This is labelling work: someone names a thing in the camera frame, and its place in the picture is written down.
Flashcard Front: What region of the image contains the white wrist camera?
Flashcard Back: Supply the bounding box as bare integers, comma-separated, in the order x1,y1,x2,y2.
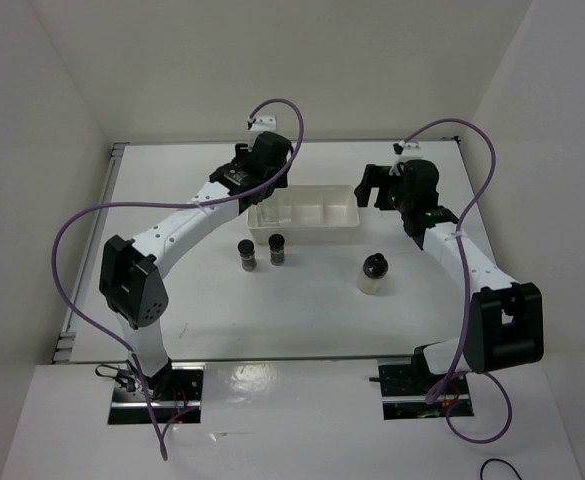
392,140,421,156
247,114,277,135

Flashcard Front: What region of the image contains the white jar black lid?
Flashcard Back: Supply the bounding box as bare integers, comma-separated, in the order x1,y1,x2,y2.
357,253,389,295

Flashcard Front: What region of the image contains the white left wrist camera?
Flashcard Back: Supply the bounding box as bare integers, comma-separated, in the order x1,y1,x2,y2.
247,114,277,135

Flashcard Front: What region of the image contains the white divided plastic tray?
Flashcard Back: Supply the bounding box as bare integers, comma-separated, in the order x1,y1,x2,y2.
246,185,360,245

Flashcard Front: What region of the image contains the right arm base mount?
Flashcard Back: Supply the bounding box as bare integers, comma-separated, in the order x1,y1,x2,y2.
369,356,474,421

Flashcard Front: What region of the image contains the small spice jar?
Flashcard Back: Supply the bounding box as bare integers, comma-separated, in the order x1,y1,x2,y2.
268,233,285,266
237,239,257,272

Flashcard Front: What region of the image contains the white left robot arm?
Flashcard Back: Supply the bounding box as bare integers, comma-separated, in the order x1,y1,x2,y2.
99,132,293,400

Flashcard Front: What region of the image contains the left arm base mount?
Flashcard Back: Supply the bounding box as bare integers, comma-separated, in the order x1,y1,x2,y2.
94,362,205,425

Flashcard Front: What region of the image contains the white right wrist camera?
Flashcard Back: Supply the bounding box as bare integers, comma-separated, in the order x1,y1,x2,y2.
392,140,421,156

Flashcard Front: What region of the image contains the glass oil bottle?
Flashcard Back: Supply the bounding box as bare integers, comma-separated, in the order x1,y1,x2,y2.
257,193,292,227

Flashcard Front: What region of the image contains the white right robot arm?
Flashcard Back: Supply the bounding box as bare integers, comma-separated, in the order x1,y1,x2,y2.
354,159,544,393

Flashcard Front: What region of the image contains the black cable loop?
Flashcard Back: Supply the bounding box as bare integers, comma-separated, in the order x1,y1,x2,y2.
480,458,523,480

